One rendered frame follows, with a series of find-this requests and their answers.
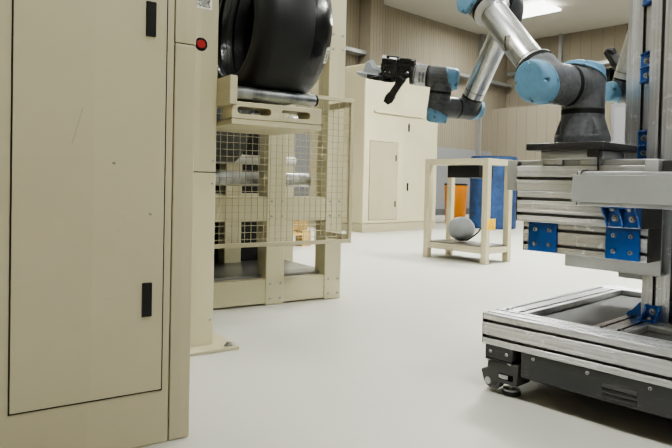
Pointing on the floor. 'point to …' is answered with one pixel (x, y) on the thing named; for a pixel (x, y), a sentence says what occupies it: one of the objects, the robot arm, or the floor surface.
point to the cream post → (205, 154)
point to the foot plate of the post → (214, 346)
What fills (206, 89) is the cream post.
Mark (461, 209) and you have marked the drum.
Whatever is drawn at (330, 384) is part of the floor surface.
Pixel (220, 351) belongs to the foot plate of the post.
